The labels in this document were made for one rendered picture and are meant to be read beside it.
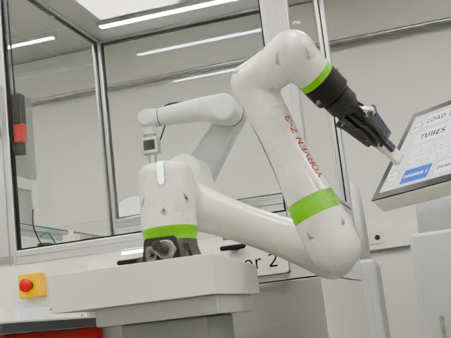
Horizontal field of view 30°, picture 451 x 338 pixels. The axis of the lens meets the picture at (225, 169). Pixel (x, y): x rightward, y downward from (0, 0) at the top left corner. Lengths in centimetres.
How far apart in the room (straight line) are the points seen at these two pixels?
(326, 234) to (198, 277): 31
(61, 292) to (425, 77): 417
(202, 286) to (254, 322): 70
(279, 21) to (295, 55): 64
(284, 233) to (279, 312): 41
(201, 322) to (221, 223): 33
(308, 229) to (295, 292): 53
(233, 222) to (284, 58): 43
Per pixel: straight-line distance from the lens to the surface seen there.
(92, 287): 182
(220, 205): 207
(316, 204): 188
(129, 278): 179
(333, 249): 186
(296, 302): 239
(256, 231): 205
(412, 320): 555
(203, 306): 178
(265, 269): 239
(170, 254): 182
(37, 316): 237
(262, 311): 241
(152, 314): 182
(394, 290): 555
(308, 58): 191
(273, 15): 253
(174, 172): 192
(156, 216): 191
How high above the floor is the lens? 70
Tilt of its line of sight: 10 degrees up
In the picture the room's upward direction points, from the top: 7 degrees counter-clockwise
